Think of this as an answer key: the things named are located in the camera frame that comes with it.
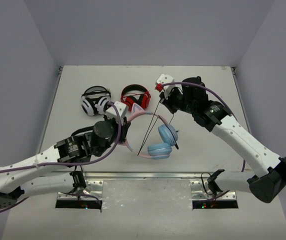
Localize metal table edge rail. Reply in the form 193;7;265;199
83;171;210;180

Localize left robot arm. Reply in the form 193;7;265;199
0;118;131;213

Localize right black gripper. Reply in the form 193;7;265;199
160;85;196;114

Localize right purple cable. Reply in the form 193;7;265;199
161;81;246;173

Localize black white headphones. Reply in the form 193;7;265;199
81;85;112;117

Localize metal mounting bracket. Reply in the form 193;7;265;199
190;179;213;201
56;179;104;201

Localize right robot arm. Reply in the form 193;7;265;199
155;74;286;203

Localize black headphone audio cable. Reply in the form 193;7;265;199
137;98;181;157

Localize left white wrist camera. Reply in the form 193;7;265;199
105;101;129;119

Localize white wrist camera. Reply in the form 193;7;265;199
154;73;181;102
105;101;129;119

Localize purple cable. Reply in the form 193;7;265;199
161;81;246;173
0;101;123;217

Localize red black headphones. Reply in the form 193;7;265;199
120;84;151;110

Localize left metal mounting bracket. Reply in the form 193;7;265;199
56;179;104;201

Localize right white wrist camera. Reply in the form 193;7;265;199
154;73;181;102

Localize right metal mounting bracket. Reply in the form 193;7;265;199
190;179;213;201

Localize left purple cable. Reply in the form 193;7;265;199
0;101;123;217

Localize pink blue cat-ear headphones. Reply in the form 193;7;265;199
119;103;179;160

